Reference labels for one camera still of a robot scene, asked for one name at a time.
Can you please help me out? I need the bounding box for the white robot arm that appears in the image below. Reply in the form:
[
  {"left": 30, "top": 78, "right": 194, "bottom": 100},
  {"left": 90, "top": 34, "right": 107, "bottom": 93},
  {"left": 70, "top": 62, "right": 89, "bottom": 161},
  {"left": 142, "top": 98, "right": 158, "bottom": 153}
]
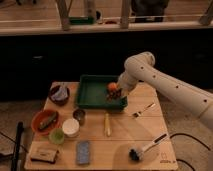
[{"left": 115, "top": 51, "right": 213, "bottom": 132}]

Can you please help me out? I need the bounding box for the green plastic tray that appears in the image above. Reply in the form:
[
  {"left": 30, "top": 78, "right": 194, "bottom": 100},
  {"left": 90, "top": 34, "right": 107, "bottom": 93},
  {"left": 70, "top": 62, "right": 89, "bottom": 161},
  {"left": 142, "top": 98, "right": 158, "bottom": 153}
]
[{"left": 75, "top": 75, "right": 128, "bottom": 110}]

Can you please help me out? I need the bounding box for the orange fruit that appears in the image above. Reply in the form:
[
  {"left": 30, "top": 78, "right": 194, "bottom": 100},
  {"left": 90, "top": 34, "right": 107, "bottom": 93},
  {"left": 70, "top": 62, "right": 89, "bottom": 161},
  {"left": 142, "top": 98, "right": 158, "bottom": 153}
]
[{"left": 107, "top": 82, "right": 117, "bottom": 91}]

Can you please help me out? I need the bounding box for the metal fork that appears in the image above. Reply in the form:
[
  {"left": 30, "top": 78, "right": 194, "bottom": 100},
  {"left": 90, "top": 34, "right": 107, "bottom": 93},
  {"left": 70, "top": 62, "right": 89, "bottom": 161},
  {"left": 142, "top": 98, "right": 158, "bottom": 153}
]
[{"left": 132, "top": 103, "right": 155, "bottom": 118}]

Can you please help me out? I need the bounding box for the small metal cup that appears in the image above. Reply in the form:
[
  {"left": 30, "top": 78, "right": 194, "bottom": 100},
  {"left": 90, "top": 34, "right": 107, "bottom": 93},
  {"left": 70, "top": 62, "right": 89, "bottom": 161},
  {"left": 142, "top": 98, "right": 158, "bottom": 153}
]
[{"left": 73, "top": 109, "right": 86, "bottom": 125}]

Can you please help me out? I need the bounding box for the wooden folding table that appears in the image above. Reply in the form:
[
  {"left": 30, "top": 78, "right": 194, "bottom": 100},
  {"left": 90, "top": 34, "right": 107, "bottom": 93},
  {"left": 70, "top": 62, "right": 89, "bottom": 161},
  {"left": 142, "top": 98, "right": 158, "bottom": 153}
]
[{"left": 24, "top": 83, "right": 178, "bottom": 171}]

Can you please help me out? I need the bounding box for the grey cloth in bowl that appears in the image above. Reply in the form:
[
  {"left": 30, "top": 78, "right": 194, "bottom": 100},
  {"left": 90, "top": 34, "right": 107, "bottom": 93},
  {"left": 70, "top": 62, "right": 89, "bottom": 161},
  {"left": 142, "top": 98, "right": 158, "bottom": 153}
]
[{"left": 51, "top": 85, "right": 68, "bottom": 101}]

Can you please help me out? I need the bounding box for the white cup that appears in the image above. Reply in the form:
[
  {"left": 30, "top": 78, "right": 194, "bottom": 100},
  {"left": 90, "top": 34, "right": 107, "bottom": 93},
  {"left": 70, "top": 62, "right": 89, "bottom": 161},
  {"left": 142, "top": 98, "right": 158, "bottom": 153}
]
[{"left": 62, "top": 118, "right": 80, "bottom": 137}]

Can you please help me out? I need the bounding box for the dark brown bowl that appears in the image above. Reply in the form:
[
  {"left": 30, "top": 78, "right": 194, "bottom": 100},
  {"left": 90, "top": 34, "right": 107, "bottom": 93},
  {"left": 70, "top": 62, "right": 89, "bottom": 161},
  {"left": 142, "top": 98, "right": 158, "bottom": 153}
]
[{"left": 48, "top": 85, "right": 70, "bottom": 106}]

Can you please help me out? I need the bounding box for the blue sponge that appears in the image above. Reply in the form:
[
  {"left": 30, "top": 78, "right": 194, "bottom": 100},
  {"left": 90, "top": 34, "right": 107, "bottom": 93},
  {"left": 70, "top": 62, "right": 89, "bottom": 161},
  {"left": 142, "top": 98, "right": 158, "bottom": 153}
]
[{"left": 76, "top": 141, "right": 90, "bottom": 165}]

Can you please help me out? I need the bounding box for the dark vegetable in bowl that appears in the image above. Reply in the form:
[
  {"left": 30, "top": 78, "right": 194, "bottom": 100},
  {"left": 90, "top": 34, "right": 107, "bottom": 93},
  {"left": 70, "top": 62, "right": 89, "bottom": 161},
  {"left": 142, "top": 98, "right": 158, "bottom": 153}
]
[{"left": 38, "top": 112, "right": 58, "bottom": 130}]

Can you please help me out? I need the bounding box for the green cup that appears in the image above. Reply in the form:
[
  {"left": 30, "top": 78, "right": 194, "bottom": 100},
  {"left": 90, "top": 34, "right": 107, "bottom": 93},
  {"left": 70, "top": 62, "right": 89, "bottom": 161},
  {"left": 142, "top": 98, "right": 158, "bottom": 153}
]
[{"left": 49, "top": 128, "right": 64, "bottom": 144}]

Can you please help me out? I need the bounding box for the orange bowl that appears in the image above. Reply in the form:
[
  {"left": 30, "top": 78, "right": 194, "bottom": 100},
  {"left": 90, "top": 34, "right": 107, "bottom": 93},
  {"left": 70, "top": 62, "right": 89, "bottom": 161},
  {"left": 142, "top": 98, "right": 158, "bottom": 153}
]
[{"left": 31, "top": 109, "right": 59, "bottom": 135}]

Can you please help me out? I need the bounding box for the green box in background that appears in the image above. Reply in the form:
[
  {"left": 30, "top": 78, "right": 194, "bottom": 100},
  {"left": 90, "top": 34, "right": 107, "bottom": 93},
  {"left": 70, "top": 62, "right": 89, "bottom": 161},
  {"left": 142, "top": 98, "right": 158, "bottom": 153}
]
[{"left": 69, "top": 17, "right": 94, "bottom": 25}]

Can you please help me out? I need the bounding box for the brown wooden block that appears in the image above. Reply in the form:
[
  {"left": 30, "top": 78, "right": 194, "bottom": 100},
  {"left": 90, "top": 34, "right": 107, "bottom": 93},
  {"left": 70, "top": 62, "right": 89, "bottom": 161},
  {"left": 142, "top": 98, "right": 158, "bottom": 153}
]
[{"left": 30, "top": 148, "right": 59, "bottom": 164}]

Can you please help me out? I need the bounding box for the black stand left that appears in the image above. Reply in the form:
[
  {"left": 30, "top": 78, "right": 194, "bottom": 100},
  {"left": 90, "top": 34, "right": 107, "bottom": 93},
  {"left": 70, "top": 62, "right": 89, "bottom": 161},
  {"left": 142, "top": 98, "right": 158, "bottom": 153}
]
[{"left": 11, "top": 122, "right": 24, "bottom": 171}]

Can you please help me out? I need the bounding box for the yellow handled knife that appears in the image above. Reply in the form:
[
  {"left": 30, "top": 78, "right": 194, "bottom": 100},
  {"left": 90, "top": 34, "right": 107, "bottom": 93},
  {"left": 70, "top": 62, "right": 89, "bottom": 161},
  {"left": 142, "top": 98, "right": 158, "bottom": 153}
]
[{"left": 105, "top": 113, "right": 111, "bottom": 137}]

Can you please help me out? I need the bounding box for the black cable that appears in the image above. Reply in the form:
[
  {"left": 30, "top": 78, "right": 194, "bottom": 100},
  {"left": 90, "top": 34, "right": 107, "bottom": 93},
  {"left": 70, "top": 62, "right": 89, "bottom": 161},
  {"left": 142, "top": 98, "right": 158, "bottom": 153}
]
[{"left": 169, "top": 132, "right": 213, "bottom": 171}]

